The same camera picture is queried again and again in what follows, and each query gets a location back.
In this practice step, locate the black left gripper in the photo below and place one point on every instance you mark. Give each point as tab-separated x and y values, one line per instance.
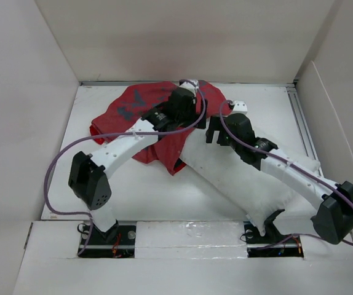
193	109

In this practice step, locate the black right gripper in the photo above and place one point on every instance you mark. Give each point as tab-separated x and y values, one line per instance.
215	125

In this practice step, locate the red patterned pillowcase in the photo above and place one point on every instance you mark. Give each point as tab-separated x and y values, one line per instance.
124	111

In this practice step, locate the white pillow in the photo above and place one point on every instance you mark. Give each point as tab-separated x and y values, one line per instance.
257	193

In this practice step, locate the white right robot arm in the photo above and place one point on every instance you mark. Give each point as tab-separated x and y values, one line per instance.
333	202

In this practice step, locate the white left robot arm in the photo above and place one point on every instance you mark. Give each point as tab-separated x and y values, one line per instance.
90	173

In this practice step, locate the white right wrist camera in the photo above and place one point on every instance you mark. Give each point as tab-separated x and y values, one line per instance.
237	107

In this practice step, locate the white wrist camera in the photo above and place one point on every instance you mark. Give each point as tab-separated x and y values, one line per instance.
194	86
237	107

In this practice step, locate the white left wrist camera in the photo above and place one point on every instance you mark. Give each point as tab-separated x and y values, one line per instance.
194	86

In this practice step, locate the aluminium right side rail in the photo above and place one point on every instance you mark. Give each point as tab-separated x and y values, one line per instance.
301	123

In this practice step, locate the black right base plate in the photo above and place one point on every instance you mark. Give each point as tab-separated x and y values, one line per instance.
271	245

